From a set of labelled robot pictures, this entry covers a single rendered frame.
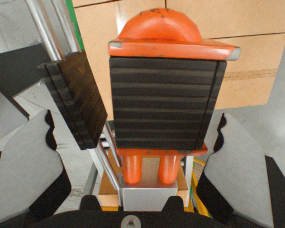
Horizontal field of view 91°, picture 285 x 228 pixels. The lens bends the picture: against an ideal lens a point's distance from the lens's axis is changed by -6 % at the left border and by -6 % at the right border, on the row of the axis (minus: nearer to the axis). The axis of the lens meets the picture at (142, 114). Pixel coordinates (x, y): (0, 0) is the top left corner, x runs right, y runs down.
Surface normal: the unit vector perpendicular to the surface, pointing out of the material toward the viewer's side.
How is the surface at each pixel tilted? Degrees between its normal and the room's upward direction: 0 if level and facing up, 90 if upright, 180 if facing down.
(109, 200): 0
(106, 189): 90
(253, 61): 0
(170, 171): 0
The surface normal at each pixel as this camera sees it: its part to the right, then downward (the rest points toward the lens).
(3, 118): 0.00, 0.52
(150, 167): 0.03, -0.85
